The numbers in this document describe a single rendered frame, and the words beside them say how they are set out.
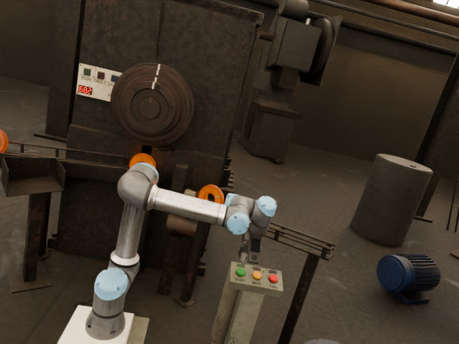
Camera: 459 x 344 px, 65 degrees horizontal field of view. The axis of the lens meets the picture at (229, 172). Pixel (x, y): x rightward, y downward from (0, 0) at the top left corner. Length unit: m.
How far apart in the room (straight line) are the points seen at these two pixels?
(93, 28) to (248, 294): 1.68
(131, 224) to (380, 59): 7.94
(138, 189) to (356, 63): 7.77
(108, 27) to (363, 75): 7.10
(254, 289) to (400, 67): 7.90
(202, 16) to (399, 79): 7.27
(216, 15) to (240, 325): 1.65
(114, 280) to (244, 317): 0.62
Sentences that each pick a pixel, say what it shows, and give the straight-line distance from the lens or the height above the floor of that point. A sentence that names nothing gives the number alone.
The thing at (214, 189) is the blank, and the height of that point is 0.77.
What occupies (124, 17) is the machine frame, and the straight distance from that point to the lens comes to 2.31.
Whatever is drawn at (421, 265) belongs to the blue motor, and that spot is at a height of 0.31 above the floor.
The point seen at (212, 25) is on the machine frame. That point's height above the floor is 1.62.
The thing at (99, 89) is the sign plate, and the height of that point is 1.12.
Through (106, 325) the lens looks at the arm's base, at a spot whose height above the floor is 0.42.
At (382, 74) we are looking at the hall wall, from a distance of 8.96.
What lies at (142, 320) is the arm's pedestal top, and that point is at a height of 0.30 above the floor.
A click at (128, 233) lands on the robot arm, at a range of 1.49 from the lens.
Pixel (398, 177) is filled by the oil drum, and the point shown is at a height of 0.75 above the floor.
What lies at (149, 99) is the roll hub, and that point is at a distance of 2.04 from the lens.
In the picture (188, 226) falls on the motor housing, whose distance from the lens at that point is 2.16.
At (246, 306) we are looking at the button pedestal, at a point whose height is 0.46.
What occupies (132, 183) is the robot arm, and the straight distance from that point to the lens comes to 1.28.
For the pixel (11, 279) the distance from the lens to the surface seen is 2.49.
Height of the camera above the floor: 1.46
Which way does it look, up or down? 17 degrees down
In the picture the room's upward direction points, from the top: 14 degrees clockwise
